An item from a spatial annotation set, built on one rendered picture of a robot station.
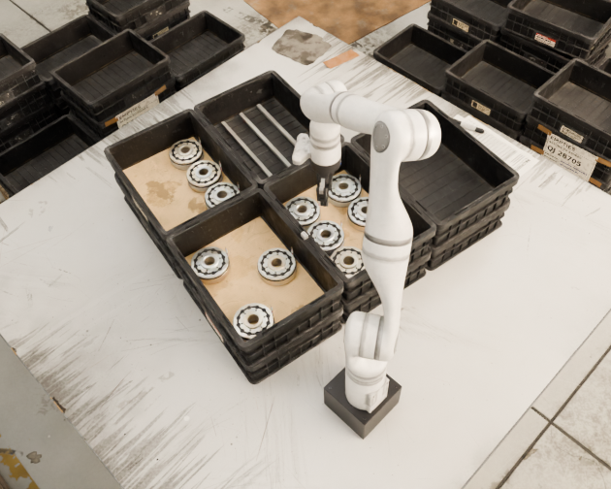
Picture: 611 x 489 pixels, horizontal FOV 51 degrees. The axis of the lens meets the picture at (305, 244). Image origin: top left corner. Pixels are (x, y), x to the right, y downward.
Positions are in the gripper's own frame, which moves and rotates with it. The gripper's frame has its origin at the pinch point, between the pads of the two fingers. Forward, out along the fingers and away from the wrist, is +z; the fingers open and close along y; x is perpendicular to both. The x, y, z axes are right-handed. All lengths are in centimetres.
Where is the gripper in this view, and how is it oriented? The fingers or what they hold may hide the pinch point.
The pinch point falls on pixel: (326, 192)
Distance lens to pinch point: 165.2
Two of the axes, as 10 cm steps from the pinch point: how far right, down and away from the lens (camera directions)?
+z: 0.4, 5.8, 8.1
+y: 1.8, -8.0, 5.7
